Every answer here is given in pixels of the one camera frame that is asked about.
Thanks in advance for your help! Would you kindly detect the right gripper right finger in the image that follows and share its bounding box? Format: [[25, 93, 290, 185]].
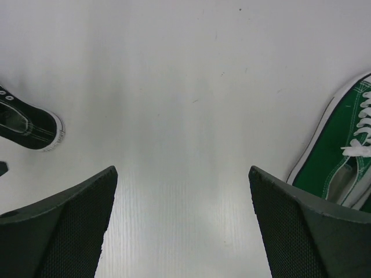
[[249, 166, 370, 277]]

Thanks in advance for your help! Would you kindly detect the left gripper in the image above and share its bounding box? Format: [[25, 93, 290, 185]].
[[0, 162, 8, 176]]

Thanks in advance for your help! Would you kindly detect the black sneaker front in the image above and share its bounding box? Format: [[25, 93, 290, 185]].
[[1, 86, 66, 152]]

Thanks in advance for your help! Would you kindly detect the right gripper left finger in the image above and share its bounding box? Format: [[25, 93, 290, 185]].
[[1, 166, 118, 278]]

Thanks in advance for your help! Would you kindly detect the green sneaker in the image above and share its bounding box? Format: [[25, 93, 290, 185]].
[[286, 72, 370, 213]]

